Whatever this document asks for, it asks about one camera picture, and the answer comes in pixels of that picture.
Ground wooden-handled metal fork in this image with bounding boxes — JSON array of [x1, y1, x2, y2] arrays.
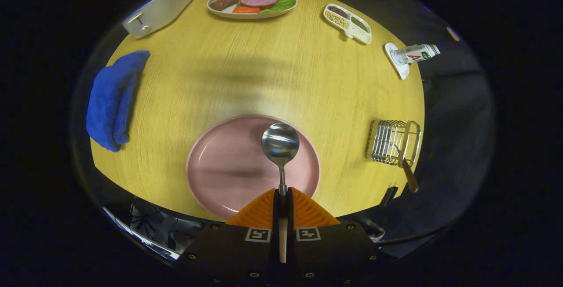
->
[[393, 144, 419, 193]]

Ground metal cutlery rack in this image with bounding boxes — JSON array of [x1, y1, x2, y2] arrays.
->
[[365, 120, 422, 167]]

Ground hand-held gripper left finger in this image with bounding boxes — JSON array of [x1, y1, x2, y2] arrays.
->
[[178, 189, 280, 287]]

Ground white divided tray of beans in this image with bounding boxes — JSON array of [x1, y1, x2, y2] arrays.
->
[[323, 4, 372, 44]]

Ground blue cloth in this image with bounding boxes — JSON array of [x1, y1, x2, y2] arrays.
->
[[86, 50, 150, 152]]

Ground wooden-handled metal spoon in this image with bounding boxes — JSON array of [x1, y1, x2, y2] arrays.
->
[[261, 123, 300, 263]]

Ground pink plate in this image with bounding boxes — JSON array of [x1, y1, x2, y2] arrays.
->
[[186, 115, 321, 222]]

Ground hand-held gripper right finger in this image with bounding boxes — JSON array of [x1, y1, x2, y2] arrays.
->
[[287, 188, 392, 287]]

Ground white coaster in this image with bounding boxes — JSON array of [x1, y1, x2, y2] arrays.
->
[[384, 43, 410, 80]]

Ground white toaster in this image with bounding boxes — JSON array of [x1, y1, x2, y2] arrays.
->
[[122, 0, 197, 40]]

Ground green lettuce leaf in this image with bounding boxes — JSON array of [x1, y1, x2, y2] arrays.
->
[[264, 0, 296, 13]]

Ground grey plate of food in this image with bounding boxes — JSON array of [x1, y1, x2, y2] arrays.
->
[[207, 0, 298, 19]]

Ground white bottle with green label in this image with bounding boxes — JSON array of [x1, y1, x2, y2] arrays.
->
[[391, 44, 441, 65]]

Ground black cable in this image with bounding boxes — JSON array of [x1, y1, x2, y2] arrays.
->
[[377, 218, 460, 246]]

